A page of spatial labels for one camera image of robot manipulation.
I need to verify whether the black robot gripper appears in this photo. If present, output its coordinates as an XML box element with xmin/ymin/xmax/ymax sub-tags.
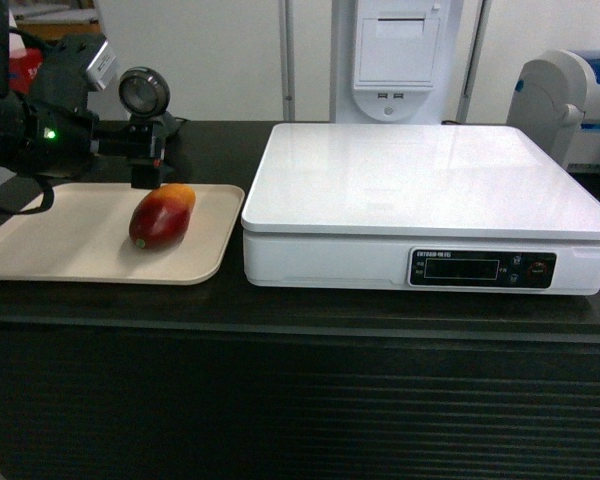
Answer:
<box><xmin>17</xmin><ymin>34</ymin><xmax>167</xmax><ymax>190</ymax></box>

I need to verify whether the dark red mango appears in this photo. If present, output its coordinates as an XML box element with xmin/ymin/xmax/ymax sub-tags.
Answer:
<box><xmin>128</xmin><ymin>183</ymin><xmax>196</xmax><ymax>250</ymax></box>

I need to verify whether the white checkout scale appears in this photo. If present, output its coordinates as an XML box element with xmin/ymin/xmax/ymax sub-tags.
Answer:
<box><xmin>242</xmin><ymin>124</ymin><xmax>600</xmax><ymax>295</ymax></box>

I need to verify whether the black round barcode scanner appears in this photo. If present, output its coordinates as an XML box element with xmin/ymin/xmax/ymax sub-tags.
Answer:
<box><xmin>118</xmin><ymin>67</ymin><xmax>180</xmax><ymax>137</ymax></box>

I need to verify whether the beige plastic tray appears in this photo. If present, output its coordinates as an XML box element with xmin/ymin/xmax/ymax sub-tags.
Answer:
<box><xmin>0</xmin><ymin>183</ymin><xmax>244</xmax><ymax>285</ymax></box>

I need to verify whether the red fire extinguisher box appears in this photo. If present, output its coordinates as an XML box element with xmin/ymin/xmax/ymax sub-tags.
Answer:
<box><xmin>9</xmin><ymin>48</ymin><xmax>43</xmax><ymax>94</ymax></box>

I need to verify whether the white receipt printer kiosk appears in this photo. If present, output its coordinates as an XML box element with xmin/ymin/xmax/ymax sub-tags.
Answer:
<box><xmin>329</xmin><ymin>0</ymin><xmax>463</xmax><ymax>125</ymax></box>

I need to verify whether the white blue label printer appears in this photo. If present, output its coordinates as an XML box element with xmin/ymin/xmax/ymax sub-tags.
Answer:
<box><xmin>506</xmin><ymin>50</ymin><xmax>600</xmax><ymax>174</ymax></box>

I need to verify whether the black cable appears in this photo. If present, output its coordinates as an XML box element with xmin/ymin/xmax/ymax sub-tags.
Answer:
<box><xmin>0</xmin><ymin>172</ymin><xmax>55</xmax><ymax>215</ymax></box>

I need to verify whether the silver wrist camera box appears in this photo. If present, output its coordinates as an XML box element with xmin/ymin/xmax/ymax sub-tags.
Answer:
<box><xmin>86</xmin><ymin>40</ymin><xmax>117</xmax><ymax>91</ymax></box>

